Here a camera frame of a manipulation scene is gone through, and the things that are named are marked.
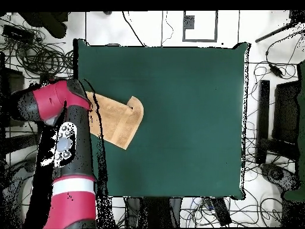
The tan terry towel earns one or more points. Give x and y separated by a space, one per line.
119 119

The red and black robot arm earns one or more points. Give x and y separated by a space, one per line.
76 148

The dark flat panel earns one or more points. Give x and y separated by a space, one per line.
286 112
14 81

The dark green tablecloth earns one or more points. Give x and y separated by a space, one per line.
178 119

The long black power strip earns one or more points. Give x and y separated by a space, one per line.
221 212

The black floor bar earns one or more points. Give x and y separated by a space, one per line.
45 76
264 119

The grey chair base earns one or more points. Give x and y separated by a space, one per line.
276 174
14 190

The person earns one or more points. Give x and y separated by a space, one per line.
52 23

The black tripod leg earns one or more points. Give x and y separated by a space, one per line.
274 32

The black power brick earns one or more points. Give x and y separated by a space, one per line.
17 33

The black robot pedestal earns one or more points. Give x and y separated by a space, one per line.
157 212

